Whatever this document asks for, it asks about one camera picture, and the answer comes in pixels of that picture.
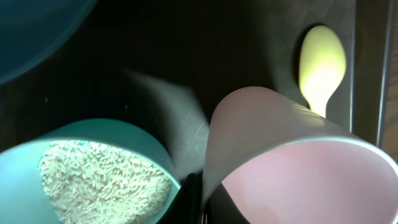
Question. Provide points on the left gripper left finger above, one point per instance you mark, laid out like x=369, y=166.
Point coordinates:
x=186, y=206

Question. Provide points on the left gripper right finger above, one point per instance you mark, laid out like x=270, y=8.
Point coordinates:
x=221, y=209

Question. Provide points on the pink cup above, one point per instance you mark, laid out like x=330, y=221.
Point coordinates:
x=282, y=163

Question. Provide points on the large dark blue bowl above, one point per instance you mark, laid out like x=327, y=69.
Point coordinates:
x=32, y=30

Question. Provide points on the small light blue rice bowl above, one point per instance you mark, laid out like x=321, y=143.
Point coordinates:
x=90, y=171

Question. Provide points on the brown serving tray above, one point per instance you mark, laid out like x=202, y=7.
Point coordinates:
x=163, y=66

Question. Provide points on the pale yellow plastic spoon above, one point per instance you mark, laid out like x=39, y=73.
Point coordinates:
x=322, y=66

